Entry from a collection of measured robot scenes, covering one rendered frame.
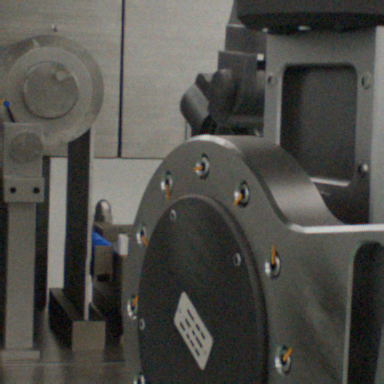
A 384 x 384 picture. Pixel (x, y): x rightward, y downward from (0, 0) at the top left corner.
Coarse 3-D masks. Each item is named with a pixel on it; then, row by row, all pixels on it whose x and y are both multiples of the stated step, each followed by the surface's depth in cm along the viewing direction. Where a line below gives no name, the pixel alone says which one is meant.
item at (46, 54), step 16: (48, 48) 165; (16, 64) 164; (32, 64) 164; (64, 64) 165; (80, 64) 166; (16, 80) 164; (80, 80) 166; (16, 96) 164; (80, 96) 166; (16, 112) 164; (80, 112) 166; (48, 128) 165; (64, 128) 166
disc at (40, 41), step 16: (16, 48) 164; (32, 48) 164; (64, 48) 165; (80, 48) 166; (0, 64) 164; (96, 64) 167; (0, 80) 164; (96, 80) 167; (0, 96) 164; (96, 96) 167; (0, 112) 164; (96, 112) 167; (80, 128) 167; (48, 144) 166
